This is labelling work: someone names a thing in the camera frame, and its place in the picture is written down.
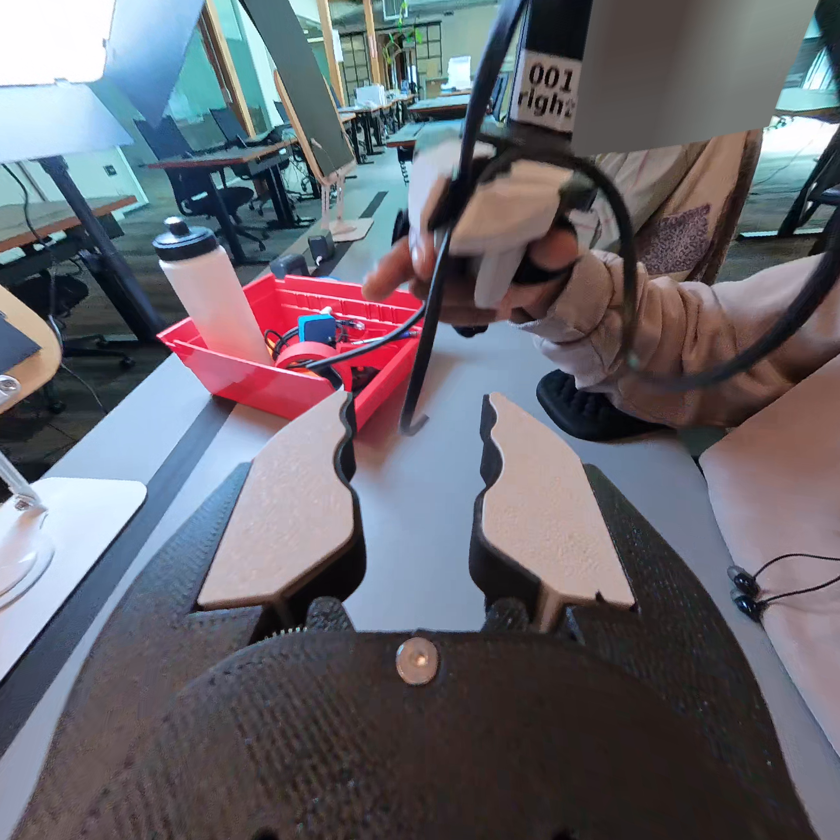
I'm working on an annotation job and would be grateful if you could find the studio light panel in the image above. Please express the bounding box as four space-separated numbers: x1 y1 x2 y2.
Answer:
0 0 207 165

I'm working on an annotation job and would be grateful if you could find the red plastic bin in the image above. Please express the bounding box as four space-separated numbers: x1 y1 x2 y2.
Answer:
157 273 427 434

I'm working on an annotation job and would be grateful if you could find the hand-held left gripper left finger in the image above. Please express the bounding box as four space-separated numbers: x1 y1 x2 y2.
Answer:
197 392 366 611

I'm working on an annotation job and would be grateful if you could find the dark rounded pad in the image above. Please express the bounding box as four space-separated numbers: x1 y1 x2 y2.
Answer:
537 369 677 442

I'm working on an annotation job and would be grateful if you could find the wooden top desk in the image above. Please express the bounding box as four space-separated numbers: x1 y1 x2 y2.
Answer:
147 141 299 231
0 196 139 263

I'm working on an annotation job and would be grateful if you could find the black office chair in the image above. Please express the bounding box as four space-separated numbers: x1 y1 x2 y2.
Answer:
138 118 266 253
26 262 135 414

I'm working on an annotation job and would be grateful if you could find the black light stand pole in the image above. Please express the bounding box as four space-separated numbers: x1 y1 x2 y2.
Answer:
36 156 165 342

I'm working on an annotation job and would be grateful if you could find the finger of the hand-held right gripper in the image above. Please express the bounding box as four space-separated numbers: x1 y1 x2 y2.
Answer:
451 161 573 258
408 140 494 265

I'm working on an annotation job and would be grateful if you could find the blue pen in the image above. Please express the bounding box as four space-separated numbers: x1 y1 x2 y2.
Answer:
338 320 422 347

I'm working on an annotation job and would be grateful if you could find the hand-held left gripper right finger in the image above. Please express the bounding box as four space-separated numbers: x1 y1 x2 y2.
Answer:
469 392 636 631

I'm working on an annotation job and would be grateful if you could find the white bottle black cap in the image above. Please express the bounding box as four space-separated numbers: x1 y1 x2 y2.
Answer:
153 218 273 365

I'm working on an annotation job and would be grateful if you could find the white board stand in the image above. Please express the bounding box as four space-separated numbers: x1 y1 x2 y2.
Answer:
0 453 148 680
318 167 375 242

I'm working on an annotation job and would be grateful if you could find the red tape roll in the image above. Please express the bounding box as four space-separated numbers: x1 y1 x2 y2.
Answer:
274 343 343 389

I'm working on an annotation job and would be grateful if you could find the black cord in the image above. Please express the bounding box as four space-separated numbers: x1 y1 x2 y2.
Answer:
315 0 840 437

